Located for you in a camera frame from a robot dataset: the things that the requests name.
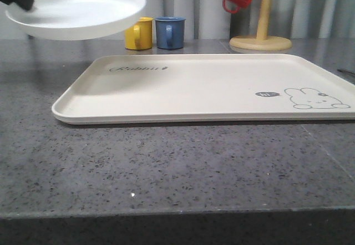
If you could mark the white round plate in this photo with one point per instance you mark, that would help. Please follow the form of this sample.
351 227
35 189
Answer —
76 19

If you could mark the silver metal spoon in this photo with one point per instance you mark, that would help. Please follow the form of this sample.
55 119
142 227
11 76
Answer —
346 71

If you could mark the yellow enamel mug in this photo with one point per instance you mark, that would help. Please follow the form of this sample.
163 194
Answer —
140 35

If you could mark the cream rabbit serving tray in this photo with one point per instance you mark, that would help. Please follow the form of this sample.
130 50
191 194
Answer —
204 87

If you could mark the blue enamel mug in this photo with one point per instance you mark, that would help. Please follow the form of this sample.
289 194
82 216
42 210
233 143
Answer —
170 32

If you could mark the wooden mug tree stand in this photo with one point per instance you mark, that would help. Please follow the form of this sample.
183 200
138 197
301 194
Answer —
261 41

